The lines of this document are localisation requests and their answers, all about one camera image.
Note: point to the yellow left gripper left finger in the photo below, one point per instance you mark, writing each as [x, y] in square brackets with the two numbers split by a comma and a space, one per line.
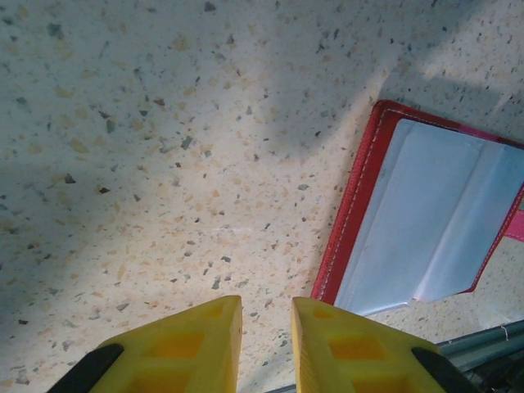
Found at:
[176, 356]

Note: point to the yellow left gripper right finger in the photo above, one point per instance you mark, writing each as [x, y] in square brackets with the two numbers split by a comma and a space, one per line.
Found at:
[356, 360]

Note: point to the aluminium table frame rail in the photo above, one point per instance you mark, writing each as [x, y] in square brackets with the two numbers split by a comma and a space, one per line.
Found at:
[483, 340]

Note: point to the red leather card holder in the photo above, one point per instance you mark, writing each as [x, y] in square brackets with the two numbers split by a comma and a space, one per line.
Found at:
[421, 213]

